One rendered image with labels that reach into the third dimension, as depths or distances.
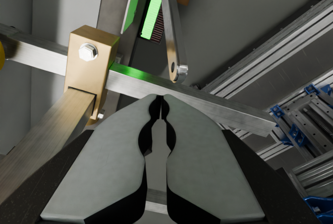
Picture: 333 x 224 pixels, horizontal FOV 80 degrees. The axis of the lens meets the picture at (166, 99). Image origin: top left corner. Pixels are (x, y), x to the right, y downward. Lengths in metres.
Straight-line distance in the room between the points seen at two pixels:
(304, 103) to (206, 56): 0.53
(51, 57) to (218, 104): 0.23
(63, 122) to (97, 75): 0.07
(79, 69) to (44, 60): 0.05
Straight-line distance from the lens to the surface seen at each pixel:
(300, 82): 1.18
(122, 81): 0.28
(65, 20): 0.54
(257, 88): 1.10
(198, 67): 1.20
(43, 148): 0.21
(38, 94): 0.65
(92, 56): 0.25
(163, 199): 0.46
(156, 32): 0.41
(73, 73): 0.28
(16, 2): 0.52
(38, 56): 0.31
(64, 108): 0.26
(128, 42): 0.42
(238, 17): 1.17
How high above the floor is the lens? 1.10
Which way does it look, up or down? 59 degrees down
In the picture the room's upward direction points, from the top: 179 degrees counter-clockwise
